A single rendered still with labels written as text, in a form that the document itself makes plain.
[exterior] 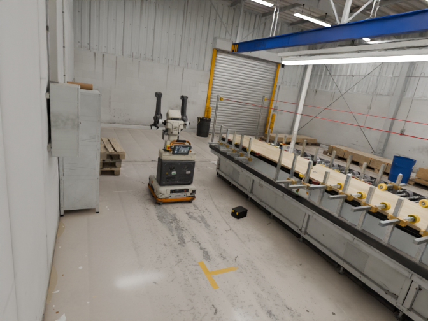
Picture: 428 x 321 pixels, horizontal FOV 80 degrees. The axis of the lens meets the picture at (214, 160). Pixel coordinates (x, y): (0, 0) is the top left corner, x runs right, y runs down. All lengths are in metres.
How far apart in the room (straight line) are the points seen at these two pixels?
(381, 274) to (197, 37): 9.32
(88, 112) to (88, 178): 0.83
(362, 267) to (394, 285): 0.32
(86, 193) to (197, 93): 7.62
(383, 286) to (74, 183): 3.57
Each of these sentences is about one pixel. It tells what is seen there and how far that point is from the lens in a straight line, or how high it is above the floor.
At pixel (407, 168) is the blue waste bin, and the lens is 8.72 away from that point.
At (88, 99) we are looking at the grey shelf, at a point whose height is 1.48.
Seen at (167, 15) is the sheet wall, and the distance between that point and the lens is 10.32.
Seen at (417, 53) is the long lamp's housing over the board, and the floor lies 2.35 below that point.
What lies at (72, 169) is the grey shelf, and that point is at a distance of 3.55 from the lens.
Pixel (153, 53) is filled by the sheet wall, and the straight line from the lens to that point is 10.02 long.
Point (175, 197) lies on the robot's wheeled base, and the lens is 4.01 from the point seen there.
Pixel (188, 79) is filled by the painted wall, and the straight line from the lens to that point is 10.38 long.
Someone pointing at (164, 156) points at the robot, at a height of 0.76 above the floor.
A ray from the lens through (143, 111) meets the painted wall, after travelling 9.99.
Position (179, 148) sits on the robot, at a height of 0.89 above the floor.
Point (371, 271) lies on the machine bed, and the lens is 3.25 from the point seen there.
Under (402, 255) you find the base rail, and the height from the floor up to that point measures 0.70.
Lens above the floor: 1.78
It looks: 15 degrees down
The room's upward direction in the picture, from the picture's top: 8 degrees clockwise
